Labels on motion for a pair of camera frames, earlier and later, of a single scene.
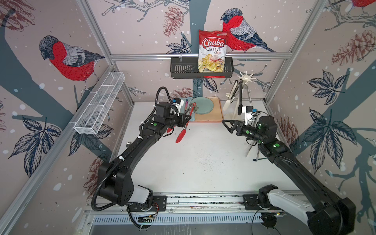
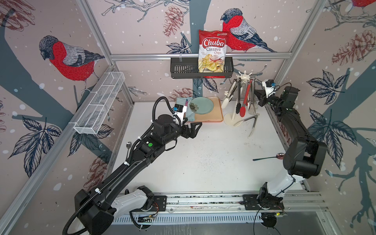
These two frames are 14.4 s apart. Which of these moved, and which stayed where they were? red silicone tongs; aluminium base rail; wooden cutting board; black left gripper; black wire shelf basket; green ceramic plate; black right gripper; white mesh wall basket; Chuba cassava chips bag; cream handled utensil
Moved: cream handled utensil; black left gripper; red silicone tongs; black right gripper
Stayed: aluminium base rail; wooden cutting board; green ceramic plate; white mesh wall basket; black wire shelf basket; Chuba cassava chips bag
